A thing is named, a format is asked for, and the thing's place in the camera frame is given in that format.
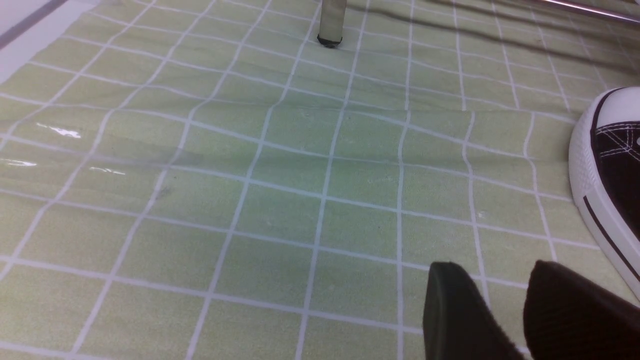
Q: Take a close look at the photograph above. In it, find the green checkered tablecloth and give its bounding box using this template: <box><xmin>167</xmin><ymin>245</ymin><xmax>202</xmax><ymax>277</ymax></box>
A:
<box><xmin>0</xmin><ymin>0</ymin><xmax>639</xmax><ymax>360</ymax></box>

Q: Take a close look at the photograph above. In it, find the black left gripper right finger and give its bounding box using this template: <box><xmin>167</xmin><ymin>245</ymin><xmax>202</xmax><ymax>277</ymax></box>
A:
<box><xmin>523</xmin><ymin>260</ymin><xmax>640</xmax><ymax>360</ymax></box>

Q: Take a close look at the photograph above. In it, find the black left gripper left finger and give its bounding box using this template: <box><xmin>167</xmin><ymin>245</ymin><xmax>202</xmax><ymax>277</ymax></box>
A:
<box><xmin>422</xmin><ymin>261</ymin><xmax>524</xmax><ymax>360</ymax></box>

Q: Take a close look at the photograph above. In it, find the black canvas sneaker left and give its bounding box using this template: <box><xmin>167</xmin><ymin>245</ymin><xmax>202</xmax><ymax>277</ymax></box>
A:
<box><xmin>568</xmin><ymin>86</ymin><xmax>640</xmax><ymax>297</ymax></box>

